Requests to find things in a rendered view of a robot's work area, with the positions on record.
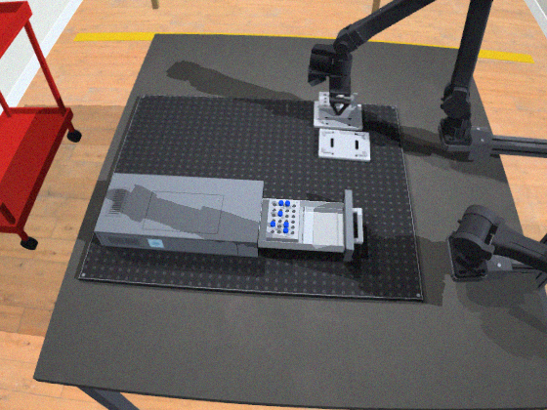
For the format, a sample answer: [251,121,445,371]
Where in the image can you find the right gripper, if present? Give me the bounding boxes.
[329,70,351,115]

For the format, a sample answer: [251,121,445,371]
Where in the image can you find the white block with round holes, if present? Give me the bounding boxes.
[318,92,358,119]
[266,199,300,243]

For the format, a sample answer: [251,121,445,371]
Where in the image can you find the white square plate with slots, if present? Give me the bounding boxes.
[314,102,362,131]

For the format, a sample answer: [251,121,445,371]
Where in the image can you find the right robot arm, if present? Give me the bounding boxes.
[308,0,493,145]

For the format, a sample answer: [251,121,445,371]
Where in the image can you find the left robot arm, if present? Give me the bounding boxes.
[448,205,547,278]

